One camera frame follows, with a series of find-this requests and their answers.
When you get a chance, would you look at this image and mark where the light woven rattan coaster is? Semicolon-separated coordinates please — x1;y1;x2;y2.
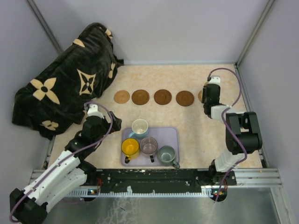
114;90;130;104
198;91;203;102

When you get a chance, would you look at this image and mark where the dark brown wooden coaster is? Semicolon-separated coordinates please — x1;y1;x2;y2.
131;90;150;105
176;91;194;107
154;89;172;105

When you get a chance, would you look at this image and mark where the grey green mug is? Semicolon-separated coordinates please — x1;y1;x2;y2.
157;146;180;169

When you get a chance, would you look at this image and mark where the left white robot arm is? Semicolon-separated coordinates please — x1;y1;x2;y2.
9;112;122;224

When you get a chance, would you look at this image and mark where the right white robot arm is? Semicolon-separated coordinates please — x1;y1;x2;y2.
201;83;263;185

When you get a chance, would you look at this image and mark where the white mug blue outside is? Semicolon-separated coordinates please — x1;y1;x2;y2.
128;119;149;139

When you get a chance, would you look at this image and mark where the black floral plush blanket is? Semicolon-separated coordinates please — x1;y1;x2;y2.
12;22;124;139

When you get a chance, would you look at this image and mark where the purple glass mug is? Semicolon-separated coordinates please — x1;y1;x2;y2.
140;137;158;163

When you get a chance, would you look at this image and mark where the lavender plastic tray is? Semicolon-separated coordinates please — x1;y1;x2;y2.
120;127;180;168

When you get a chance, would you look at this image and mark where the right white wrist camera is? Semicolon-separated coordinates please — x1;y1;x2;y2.
207;76;221;85

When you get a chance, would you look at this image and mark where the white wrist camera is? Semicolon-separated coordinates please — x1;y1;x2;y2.
207;76;221;85
84;104;104;119

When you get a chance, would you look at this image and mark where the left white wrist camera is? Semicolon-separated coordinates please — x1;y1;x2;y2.
84;104;104;119

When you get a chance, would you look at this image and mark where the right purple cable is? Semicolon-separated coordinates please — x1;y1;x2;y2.
207;67;248;203

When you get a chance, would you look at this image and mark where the purple cable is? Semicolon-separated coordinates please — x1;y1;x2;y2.
207;67;248;203
9;101;115;222

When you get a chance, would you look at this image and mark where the yellow mug black handle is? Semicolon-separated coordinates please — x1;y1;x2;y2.
121;138;140;164

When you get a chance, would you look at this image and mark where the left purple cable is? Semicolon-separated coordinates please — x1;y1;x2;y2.
9;101;115;222

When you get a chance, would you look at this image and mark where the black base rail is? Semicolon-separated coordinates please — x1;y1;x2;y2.
83;168;225;194

